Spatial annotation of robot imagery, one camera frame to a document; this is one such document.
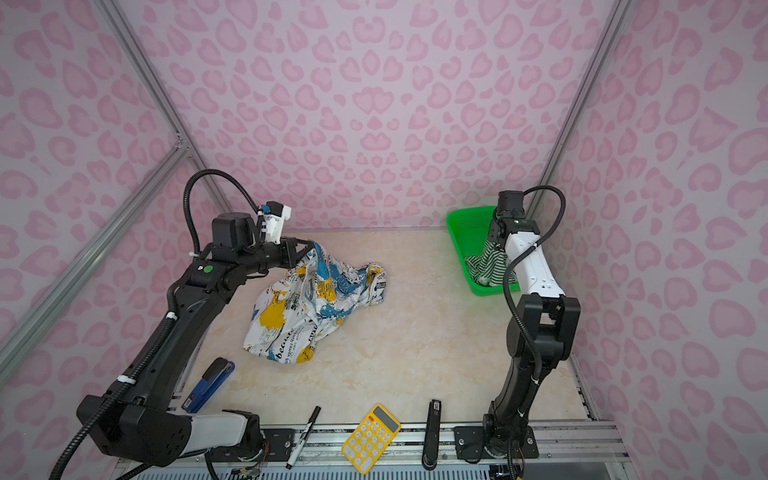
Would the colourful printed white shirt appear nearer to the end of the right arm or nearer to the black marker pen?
the black marker pen

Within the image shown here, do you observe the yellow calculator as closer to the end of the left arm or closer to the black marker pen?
the black marker pen

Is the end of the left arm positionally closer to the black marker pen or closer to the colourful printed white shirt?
the colourful printed white shirt

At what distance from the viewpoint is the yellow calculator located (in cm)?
72

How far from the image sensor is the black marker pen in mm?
718

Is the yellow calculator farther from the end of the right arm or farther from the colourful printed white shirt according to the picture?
the end of the right arm

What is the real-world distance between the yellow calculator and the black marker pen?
0.10 m

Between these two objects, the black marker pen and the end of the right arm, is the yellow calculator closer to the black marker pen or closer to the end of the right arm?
the black marker pen

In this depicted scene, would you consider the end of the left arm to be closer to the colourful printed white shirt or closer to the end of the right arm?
the colourful printed white shirt

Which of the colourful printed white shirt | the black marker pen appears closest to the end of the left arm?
the colourful printed white shirt

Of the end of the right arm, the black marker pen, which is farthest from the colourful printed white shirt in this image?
the end of the right arm

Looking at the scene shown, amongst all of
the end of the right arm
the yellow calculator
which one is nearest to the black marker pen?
the yellow calculator
